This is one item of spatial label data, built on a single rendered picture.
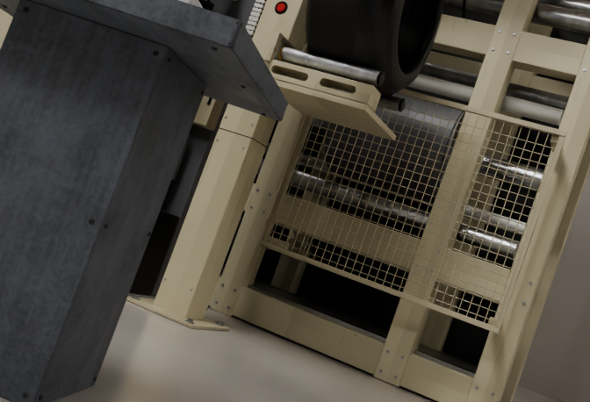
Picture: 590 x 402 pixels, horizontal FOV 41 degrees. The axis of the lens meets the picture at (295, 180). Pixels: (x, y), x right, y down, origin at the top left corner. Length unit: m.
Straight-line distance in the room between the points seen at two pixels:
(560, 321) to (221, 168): 3.10
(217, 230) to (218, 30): 1.55
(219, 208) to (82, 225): 1.39
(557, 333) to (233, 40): 4.34
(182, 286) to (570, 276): 3.15
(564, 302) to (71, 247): 4.28
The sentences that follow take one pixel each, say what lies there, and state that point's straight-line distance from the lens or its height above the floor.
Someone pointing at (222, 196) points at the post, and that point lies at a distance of 2.57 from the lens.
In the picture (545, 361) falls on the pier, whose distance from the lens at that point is 5.22.
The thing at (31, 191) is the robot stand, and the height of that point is 0.29.
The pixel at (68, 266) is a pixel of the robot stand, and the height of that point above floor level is 0.21.
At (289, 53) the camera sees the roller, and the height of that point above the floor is 0.90.
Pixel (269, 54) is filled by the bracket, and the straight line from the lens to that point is 2.50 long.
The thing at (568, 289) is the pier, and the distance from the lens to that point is 5.23.
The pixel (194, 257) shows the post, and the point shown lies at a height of 0.20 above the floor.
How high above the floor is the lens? 0.35
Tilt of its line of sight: 4 degrees up
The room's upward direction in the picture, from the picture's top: 20 degrees clockwise
